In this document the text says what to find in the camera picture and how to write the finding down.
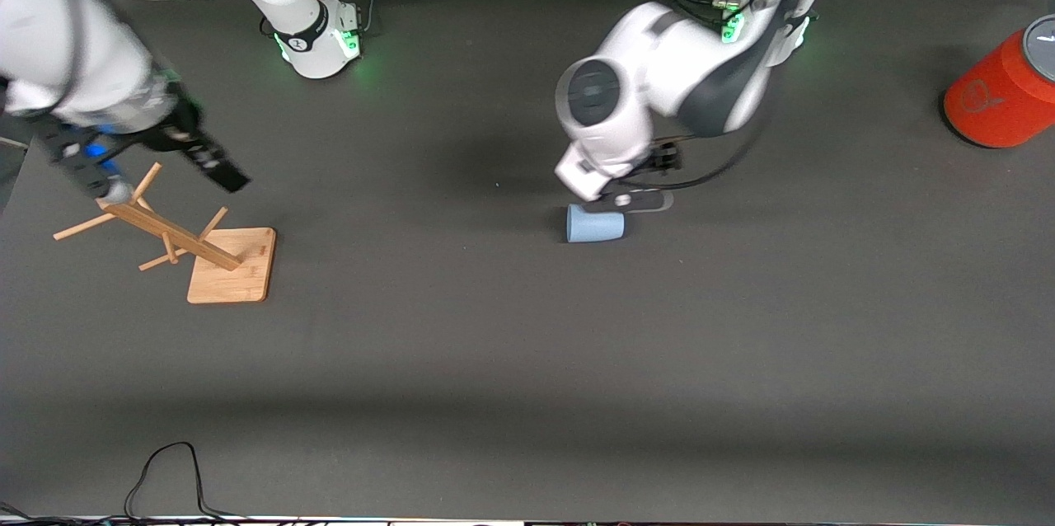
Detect light blue cup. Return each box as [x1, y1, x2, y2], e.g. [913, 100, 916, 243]
[565, 204, 627, 244]

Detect wooden cup rack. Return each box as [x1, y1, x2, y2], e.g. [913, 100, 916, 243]
[54, 162, 277, 304]

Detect dark grey table mat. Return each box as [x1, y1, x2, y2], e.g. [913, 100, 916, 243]
[0, 0, 1055, 523]

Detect orange cylinder with grey lid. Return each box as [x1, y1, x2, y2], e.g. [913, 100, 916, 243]
[942, 13, 1055, 150]

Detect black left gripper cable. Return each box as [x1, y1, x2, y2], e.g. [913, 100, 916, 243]
[614, 73, 780, 190]

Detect thin black looped cable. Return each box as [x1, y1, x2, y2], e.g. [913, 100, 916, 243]
[124, 441, 248, 523]

